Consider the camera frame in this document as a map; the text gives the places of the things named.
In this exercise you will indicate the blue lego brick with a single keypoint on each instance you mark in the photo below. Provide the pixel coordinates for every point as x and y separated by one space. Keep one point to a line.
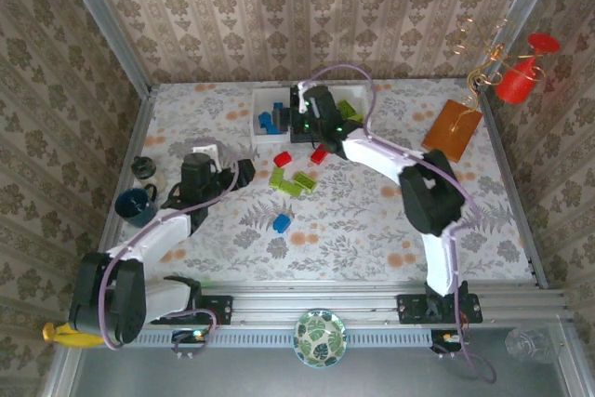
281 223
265 119
278 107
272 132

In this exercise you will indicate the black plastic bin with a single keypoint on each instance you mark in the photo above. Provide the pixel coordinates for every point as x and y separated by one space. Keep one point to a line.
300 138

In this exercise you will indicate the green lego brick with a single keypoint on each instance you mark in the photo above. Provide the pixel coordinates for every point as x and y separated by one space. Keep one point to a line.
304 181
345 106
277 178
356 116
290 189

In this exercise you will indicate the white plastic bin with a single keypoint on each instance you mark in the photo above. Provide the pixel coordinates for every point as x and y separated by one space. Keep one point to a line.
256 104
358 90

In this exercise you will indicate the long red lego brick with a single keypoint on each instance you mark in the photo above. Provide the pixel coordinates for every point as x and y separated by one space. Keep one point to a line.
319 155

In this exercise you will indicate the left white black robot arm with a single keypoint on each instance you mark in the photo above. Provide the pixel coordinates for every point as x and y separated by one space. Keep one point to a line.
158 234

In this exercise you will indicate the small black knob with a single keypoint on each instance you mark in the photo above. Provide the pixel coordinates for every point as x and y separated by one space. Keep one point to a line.
141 168

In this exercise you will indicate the dark blue mug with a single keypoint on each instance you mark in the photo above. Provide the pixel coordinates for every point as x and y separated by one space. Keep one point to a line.
135 206

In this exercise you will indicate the small black controller board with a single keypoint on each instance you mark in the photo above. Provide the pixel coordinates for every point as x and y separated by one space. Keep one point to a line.
448 337
190 336

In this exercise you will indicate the leaf pattern bowl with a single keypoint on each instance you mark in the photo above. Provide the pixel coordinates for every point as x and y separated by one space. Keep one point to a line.
321 336

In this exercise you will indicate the red plastic goblet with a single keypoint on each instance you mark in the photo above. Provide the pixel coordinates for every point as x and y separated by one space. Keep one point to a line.
513 83

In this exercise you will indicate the yellow banana bunch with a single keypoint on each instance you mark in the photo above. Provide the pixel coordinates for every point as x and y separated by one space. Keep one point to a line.
70 339

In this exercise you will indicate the clear drinking glass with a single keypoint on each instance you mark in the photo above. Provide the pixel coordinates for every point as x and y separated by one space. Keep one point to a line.
530 346

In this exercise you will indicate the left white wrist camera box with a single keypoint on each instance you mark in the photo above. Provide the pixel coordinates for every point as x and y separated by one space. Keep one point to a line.
204 149

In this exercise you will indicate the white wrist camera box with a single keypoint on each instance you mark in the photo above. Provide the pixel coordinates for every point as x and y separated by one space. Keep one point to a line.
309 88
204 149

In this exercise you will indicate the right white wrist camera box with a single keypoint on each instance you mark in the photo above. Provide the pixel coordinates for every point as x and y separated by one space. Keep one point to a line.
309 88

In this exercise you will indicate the aluminium side rail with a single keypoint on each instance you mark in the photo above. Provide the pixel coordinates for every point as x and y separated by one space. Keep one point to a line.
506 160
131 136

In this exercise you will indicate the wide aluminium base rail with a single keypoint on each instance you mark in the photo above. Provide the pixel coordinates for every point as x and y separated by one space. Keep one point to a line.
316 299

